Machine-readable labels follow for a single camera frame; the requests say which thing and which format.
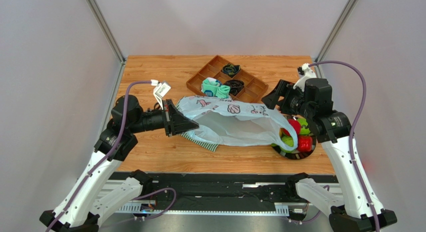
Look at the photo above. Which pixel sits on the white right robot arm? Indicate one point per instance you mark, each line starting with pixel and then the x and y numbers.
pixel 359 209

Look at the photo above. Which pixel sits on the teal white sock pair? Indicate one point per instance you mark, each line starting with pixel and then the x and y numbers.
pixel 212 87

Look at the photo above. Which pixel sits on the red apple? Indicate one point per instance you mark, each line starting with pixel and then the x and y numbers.
pixel 295 125

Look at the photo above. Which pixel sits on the green watermelon toy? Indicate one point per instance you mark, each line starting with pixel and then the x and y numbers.
pixel 304 127

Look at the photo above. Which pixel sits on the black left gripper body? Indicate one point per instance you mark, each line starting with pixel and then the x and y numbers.
pixel 169 118

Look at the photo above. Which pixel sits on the green white striped cloth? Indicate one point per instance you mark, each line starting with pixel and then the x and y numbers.
pixel 201 105

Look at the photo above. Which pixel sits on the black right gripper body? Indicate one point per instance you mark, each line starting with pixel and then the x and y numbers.
pixel 283 96

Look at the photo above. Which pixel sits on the black round plate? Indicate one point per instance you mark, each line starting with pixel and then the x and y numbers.
pixel 295 155

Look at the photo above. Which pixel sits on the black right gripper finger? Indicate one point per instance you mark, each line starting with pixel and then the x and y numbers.
pixel 283 86
pixel 272 100

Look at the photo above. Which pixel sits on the right aluminium frame post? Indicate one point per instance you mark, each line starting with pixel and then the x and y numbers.
pixel 337 27

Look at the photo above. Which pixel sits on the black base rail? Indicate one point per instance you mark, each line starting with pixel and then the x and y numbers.
pixel 221 194

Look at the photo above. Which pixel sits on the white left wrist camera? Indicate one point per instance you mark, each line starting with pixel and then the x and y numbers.
pixel 160 90

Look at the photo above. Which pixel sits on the aluminium frame post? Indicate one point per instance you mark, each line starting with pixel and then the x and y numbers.
pixel 337 27
pixel 97 12

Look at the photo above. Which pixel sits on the green custard apple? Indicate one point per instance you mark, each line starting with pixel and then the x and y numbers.
pixel 288 140

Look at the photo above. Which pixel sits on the red bell pepper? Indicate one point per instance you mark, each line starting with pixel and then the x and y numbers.
pixel 305 143

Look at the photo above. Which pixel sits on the light blue printed plastic bag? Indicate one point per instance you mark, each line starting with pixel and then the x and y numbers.
pixel 240 124

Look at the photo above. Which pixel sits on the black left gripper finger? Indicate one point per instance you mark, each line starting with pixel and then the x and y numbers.
pixel 183 126
pixel 174 116

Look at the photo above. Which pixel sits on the left aluminium frame post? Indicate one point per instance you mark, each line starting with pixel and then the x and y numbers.
pixel 97 12

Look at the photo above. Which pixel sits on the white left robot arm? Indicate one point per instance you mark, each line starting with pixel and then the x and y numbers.
pixel 82 210

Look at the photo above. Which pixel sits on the brown wooden divided tray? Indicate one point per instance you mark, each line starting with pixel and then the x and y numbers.
pixel 245 87

